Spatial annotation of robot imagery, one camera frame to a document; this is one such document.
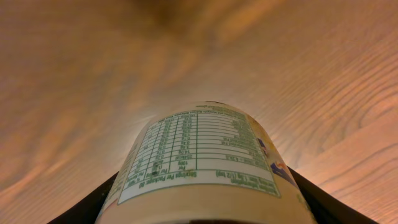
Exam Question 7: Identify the green lid white jar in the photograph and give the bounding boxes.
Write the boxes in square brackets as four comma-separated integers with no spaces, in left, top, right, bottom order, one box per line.
[96,101,315,223]

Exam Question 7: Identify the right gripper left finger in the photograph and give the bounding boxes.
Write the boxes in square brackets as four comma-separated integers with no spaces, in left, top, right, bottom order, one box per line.
[49,173,118,224]

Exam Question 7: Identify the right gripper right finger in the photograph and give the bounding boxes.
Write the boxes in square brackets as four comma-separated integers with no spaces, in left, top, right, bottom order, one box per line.
[289,168,377,224]

